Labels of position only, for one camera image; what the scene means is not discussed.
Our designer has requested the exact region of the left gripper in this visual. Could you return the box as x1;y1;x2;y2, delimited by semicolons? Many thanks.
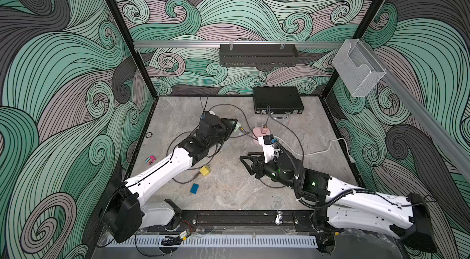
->
204;118;236;151

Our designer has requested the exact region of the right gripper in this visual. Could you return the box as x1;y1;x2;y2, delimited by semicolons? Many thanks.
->
240;151;297;190

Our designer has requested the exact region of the grey cable of green charger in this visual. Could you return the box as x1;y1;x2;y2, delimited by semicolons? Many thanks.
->
207;102;258;140

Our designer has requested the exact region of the green charger cube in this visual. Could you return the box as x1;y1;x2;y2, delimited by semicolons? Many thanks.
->
235;122;243;131

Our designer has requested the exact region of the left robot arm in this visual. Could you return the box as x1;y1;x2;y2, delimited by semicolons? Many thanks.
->
99;112;238;243

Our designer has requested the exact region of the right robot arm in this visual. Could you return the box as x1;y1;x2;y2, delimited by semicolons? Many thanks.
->
239;152;438;254

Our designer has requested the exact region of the pink power strip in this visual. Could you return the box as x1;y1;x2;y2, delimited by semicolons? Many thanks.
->
252;126;271;145

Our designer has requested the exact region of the yellow charger cube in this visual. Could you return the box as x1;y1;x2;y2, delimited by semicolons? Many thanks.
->
199;165;211;177

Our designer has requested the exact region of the teal small block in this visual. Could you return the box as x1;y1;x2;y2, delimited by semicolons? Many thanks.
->
190;184;199;194

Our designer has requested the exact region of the black briefcase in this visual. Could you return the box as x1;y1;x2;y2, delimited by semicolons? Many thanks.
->
253;87;304;115

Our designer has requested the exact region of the pink multicolour small device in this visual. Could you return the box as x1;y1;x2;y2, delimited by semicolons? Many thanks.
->
145;156;156;166

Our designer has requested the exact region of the grey cable of yellow charger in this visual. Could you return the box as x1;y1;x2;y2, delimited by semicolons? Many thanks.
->
166;131;206;184

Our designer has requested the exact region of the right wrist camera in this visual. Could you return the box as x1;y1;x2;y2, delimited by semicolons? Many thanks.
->
258;134;276;163

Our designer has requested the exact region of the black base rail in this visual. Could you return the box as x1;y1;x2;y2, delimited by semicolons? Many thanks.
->
179;210;316;233

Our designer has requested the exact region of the white slotted cable duct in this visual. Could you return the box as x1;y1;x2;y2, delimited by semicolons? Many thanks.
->
108;235;318;249

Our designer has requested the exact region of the black wall shelf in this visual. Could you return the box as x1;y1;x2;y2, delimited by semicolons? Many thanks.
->
219;43;299;71

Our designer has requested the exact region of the white power cord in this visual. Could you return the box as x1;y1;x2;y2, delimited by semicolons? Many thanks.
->
273;135;351;161

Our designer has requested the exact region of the clear acrylic wall holder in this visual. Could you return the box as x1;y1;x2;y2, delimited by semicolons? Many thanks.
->
332;39;386;98

